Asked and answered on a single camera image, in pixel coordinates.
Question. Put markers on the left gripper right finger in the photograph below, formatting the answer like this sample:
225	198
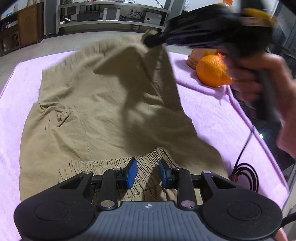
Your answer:
168	176

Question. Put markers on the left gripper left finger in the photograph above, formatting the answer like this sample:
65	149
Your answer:
125	177

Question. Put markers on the khaki shorts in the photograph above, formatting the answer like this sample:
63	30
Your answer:
112	101

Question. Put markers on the person's right hand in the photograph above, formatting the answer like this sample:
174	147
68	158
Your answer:
247	89

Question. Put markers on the large orange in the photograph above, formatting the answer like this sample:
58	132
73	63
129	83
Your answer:
212	71

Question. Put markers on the pink towel mat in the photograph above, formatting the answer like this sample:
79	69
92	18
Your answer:
215	113

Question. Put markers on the brown wooden cabinet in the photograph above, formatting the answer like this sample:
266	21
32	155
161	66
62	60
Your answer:
22	28

